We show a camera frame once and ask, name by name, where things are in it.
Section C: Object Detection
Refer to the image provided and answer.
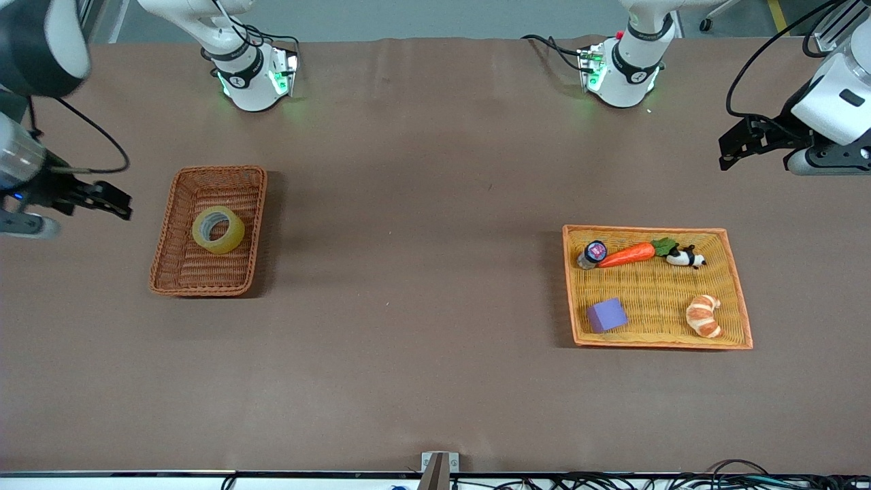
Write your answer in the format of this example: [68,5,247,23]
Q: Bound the yellow clear tape roll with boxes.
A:
[191,206,246,255]

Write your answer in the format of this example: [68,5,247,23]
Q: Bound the brown woven wicker basket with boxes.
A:
[148,165,268,298]

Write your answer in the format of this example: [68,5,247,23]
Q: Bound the yellow woven basket orange rim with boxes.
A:
[562,225,754,350]

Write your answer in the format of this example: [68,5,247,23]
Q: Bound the toy panda figure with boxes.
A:
[665,244,707,270]

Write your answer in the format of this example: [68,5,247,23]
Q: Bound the chair caster leg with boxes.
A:
[699,0,741,32]

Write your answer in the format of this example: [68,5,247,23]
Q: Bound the toy orange carrot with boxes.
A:
[597,237,679,269]

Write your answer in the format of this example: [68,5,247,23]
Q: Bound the toy croissant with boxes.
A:
[685,294,724,339]

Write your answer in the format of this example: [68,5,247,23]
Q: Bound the small can with colourful lid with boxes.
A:
[577,240,608,270]

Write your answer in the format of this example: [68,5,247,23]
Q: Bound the purple foam cube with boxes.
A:
[586,297,629,334]

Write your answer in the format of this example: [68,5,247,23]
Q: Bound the black right arm wrist cable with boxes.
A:
[27,95,131,175]

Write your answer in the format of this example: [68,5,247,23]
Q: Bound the black arm wrist cable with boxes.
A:
[725,0,851,120]
[27,95,131,175]

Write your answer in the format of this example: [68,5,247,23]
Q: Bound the black left arm wrist cable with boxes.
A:
[725,0,851,120]

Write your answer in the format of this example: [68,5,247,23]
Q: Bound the aluminium frame profile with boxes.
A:
[73,0,131,43]
[812,0,859,54]

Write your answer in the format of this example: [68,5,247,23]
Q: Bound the black left arm base cable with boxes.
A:
[521,34,587,73]

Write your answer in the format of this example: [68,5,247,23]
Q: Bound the black arm base cable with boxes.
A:
[201,0,301,79]
[521,34,587,73]

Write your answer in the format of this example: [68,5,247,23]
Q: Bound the black right arm base cable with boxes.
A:
[201,0,301,79]

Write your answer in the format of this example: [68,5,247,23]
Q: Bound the black cable bundle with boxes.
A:
[449,459,871,490]

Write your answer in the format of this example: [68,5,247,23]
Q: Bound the metal table clamp bracket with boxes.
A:
[421,451,460,490]

